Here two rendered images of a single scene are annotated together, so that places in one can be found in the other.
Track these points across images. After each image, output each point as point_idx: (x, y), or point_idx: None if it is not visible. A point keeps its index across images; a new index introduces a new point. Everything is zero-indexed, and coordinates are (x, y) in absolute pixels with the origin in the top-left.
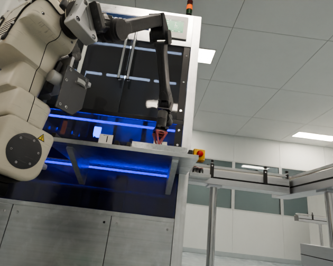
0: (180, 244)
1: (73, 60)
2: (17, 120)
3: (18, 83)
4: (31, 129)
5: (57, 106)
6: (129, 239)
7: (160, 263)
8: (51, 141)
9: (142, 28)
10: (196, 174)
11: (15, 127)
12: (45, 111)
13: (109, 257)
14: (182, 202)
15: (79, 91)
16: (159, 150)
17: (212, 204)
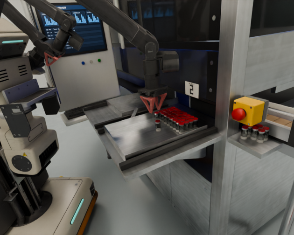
0: (217, 210)
1: (4, 93)
2: (7, 151)
3: (1, 125)
4: (17, 152)
5: (14, 137)
6: (180, 176)
7: (202, 210)
8: (31, 154)
9: None
10: (237, 144)
11: (9, 155)
12: (15, 140)
13: (172, 179)
14: (219, 172)
15: (19, 118)
16: (107, 149)
17: None
